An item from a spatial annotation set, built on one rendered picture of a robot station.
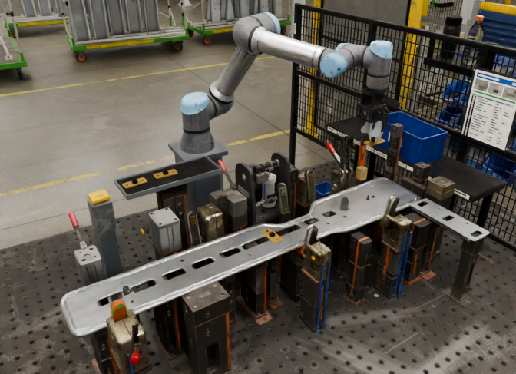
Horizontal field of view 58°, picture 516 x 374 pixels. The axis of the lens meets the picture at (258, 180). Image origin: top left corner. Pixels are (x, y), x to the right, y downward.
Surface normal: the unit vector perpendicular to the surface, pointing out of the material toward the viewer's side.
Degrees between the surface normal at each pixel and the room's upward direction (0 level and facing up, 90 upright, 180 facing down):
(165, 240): 90
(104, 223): 90
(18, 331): 0
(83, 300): 0
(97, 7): 86
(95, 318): 0
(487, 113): 90
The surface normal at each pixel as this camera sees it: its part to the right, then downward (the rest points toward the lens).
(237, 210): 0.55, 0.40
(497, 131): -0.84, 0.26
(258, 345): 0.00, -0.88
